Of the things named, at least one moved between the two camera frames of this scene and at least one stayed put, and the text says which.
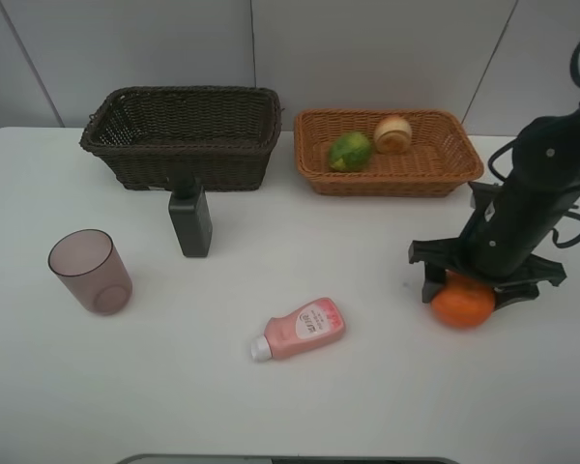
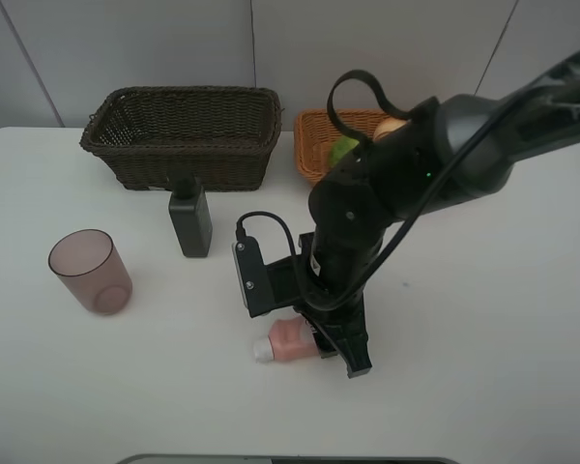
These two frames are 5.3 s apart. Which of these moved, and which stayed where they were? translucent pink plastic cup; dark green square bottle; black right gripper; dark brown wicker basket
Moved: black right gripper
Stayed: dark brown wicker basket; dark green square bottle; translucent pink plastic cup
